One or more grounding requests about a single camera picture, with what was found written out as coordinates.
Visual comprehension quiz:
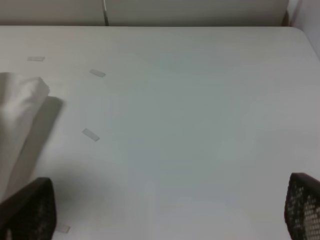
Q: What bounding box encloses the clear tape marker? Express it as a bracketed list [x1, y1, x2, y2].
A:
[55, 222, 71, 234]
[27, 56, 45, 62]
[82, 128, 100, 142]

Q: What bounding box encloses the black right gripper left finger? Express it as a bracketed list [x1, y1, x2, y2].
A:
[0, 177, 57, 240]

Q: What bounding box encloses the clear tape marker mid right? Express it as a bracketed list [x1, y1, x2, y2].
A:
[89, 69, 106, 78]

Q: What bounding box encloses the clear tape marker front right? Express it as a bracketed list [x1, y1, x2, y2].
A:
[82, 128, 100, 142]

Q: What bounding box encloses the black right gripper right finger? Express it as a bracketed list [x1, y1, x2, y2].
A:
[284, 172, 320, 240]

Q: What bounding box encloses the clear tape marker rear right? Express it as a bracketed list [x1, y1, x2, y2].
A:
[27, 56, 45, 62]

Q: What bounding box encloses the white short sleeve shirt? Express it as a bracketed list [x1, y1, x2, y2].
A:
[0, 72, 50, 200]

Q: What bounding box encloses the clear tape marker front centre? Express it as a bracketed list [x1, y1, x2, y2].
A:
[55, 222, 71, 234]

